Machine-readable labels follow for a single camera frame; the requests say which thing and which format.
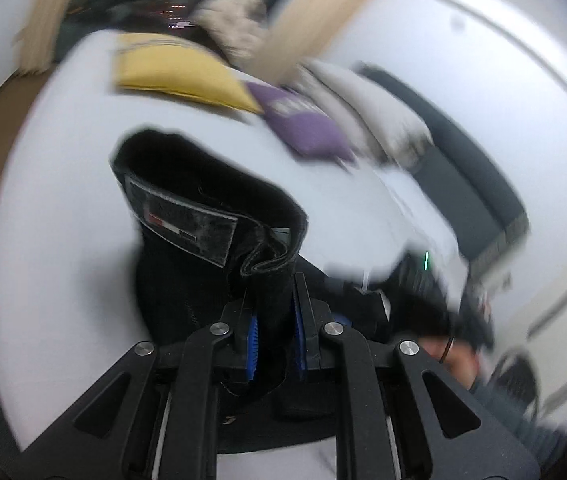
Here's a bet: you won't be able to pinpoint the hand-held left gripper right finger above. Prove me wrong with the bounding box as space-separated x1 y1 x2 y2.
291 272 547 480

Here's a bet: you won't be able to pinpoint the metal frame mesh chair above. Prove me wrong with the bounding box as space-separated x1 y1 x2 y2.
487 350 540 412

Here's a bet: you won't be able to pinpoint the yellow cloth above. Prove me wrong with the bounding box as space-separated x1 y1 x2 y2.
111 31 265 114

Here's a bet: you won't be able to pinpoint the beige curtain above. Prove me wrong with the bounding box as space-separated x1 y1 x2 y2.
12 0 87 74
248 0 390 87

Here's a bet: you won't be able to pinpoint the person's right hand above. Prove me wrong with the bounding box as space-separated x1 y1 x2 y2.
416 332 485 392

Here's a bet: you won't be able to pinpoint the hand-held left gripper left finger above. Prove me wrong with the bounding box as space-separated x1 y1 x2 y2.
14 287 260 480

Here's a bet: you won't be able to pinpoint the purple cloth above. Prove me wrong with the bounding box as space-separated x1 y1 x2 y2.
245 80 357 162

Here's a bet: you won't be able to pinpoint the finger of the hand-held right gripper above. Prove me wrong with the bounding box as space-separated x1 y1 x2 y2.
331 280 392 343

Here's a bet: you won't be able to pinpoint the folded beige duvet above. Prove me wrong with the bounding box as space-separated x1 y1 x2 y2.
297 59 435 172

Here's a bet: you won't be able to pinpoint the bed with white sheet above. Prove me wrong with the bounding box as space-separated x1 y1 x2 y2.
0 27 470 480

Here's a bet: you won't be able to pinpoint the beige puffer jacket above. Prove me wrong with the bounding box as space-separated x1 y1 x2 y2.
191 0 275 69

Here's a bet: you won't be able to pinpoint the black pants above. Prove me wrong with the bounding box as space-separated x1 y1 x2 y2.
108 127 395 455

